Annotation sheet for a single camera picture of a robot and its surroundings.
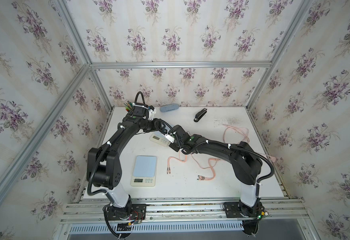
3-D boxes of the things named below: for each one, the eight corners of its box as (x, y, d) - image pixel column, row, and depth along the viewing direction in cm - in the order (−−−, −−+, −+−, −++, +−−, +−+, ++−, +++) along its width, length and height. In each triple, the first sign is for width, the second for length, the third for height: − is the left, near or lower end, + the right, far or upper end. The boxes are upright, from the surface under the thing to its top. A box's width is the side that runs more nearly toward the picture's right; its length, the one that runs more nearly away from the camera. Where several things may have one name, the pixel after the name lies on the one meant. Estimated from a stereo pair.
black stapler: (192, 119, 113) (192, 116, 111) (203, 110, 120) (203, 107, 118) (196, 122, 112) (197, 119, 109) (207, 112, 119) (208, 109, 116)
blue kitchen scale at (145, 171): (131, 186, 84) (129, 184, 81) (136, 157, 95) (135, 155, 93) (155, 186, 84) (154, 184, 81) (157, 157, 95) (157, 155, 93)
